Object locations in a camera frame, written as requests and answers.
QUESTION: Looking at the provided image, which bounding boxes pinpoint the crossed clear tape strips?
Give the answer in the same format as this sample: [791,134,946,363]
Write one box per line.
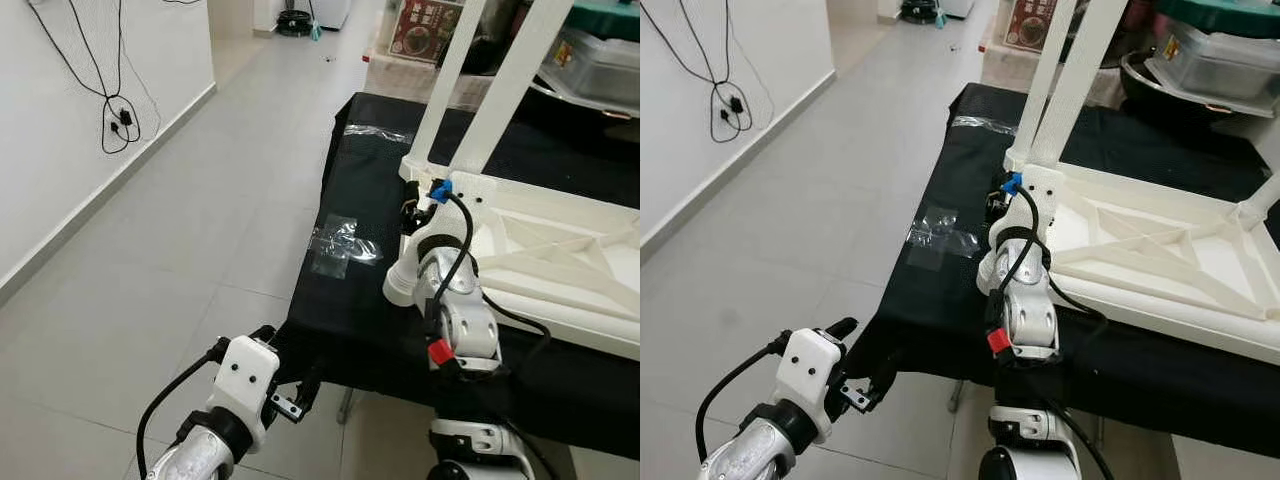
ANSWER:
[905,205,986,271]
[310,215,386,279]

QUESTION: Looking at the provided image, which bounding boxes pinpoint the black table cloth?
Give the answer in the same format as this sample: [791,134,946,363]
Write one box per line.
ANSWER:
[850,82,1280,451]
[285,92,641,461]

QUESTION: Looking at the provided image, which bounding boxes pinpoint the long clear tape strip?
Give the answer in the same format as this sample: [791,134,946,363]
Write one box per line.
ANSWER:
[950,116,1016,136]
[343,125,413,144]

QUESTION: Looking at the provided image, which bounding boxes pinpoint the beige bench cover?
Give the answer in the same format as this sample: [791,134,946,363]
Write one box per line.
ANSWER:
[985,45,1131,111]
[365,55,481,111]

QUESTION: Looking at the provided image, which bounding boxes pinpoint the white plastic table top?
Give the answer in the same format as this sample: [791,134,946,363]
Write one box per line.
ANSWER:
[978,145,1280,366]
[385,150,641,361]

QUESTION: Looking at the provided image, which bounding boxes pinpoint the orange lid storage box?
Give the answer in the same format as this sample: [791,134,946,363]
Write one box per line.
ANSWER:
[990,0,1066,53]
[375,0,471,66]

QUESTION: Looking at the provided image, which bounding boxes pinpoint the red printed carton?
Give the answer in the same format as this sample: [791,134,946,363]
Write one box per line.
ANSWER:
[388,0,463,63]
[1000,0,1061,51]

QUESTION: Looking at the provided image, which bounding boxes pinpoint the black wok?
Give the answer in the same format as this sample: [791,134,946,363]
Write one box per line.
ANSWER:
[1120,55,1241,126]
[530,85,641,126]

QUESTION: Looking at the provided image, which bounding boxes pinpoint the black bag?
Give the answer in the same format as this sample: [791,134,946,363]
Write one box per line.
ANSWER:
[465,0,531,73]

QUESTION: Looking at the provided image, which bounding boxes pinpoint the clear plastic storage box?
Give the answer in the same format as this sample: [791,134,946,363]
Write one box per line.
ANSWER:
[540,28,641,116]
[1145,20,1280,111]

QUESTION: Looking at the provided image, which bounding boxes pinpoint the dark green box lid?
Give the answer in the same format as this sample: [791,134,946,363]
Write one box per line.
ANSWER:
[570,0,641,41]
[1160,0,1280,39]

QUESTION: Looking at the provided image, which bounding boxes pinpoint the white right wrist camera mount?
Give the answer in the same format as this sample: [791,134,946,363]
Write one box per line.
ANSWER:
[1010,165,1066,241]
[420,175,496,261]

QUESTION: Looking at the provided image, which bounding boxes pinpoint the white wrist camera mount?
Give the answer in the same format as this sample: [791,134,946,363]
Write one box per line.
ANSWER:
[1010,165,1066,241]
[205,336,281,451]
[420,175,496,261]
[775,328,846,441]

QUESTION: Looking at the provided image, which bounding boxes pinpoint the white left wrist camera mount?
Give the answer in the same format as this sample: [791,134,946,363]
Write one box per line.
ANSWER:
[775,328,846,441]
[205,336,281,451]

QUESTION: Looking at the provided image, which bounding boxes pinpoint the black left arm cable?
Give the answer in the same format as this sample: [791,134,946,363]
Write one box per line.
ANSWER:
[135,345,226,471]
[695,338,791,461]

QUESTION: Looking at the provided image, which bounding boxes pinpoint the black power adapter with cable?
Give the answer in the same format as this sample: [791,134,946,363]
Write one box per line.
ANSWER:
[640,0,776,143]
[25,0,166,156]

